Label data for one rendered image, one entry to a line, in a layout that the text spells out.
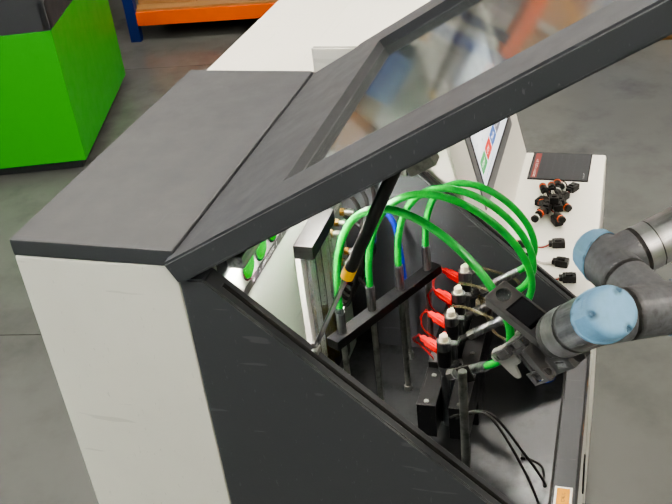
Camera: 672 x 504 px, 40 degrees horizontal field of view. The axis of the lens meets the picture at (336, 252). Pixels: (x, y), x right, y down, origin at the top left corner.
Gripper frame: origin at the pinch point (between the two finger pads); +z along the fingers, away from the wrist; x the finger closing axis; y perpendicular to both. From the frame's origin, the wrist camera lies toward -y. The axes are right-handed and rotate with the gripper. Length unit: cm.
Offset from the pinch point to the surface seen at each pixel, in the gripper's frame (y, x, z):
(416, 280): -17.6, 10.9, 35.4
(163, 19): -287, 174, 478
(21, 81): -230, 31, 323
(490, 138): -33, 56, 51
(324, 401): -11.8, -30.1, -2.8
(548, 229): -7, 56, 56
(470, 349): 0.5, 10.3, 35.0
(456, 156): -33, 34, 30
